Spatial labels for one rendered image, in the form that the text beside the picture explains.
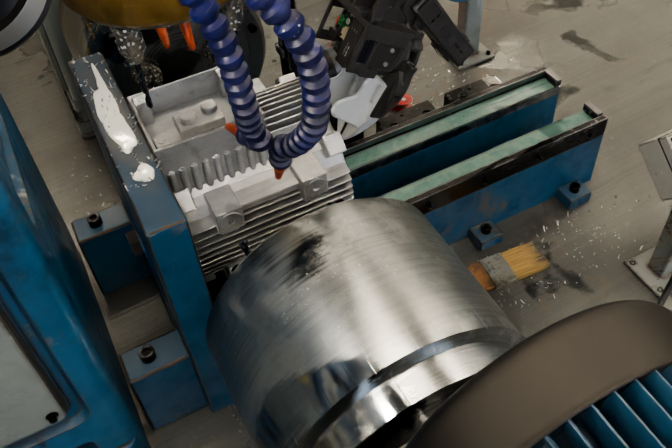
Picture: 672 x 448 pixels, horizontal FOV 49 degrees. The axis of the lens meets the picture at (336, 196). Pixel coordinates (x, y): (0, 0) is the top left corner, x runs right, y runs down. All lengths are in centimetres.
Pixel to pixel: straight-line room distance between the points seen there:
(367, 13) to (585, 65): 75
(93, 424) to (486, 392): 56
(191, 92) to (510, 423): 61
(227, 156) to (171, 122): 8
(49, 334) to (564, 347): 48
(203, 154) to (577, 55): 86
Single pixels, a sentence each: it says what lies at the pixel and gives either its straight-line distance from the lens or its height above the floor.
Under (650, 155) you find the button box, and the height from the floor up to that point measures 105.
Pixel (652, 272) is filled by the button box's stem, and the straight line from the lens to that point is 111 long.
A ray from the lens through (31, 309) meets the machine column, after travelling 67.
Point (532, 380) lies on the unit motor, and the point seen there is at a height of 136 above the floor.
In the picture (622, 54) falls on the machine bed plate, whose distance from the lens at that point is 148.
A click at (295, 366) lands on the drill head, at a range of 59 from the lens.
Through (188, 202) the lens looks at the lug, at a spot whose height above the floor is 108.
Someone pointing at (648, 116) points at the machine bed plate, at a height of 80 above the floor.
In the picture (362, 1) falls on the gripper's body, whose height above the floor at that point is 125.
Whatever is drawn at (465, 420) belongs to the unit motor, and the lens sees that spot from 33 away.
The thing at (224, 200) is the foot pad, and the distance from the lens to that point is 79.
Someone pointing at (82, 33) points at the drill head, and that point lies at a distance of 103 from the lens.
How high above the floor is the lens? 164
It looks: 47 degrees down
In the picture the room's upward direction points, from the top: 4 degrees counter-clockwise
